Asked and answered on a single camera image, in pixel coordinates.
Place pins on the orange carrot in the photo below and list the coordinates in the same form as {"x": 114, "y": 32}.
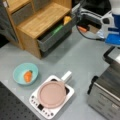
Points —
{"x": 28, "y": 76}

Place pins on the silver toaster oven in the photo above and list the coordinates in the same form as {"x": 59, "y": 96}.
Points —
{"x": 104, "y": 93}

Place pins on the green item in drawer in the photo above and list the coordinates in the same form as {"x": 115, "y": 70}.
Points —
{"x": 55, "y": 30}

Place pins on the pink pan with lid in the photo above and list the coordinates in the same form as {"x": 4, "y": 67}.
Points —
{"x": 52, "y": 93}

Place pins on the yellow item in drawer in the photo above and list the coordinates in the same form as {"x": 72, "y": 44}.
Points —
{"x": 66, "y": 19}

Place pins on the teal bowl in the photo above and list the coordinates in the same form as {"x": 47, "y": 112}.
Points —
{"x": 20, "y": 70}

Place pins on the oven glass door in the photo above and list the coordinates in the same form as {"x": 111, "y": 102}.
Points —
{"x": 112, "y": 55}

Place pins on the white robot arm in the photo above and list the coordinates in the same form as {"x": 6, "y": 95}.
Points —
{"x": 111, "y": 24}

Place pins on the orange item on table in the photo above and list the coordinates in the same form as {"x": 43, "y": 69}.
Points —
{"x": 82, "y": 29}

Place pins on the white induction cooker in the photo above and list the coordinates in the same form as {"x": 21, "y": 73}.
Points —
{"x": 46, "y": 112}

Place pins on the wooden drawer cabinet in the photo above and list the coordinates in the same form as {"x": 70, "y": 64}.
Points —
{"x": 30, "y": 19}

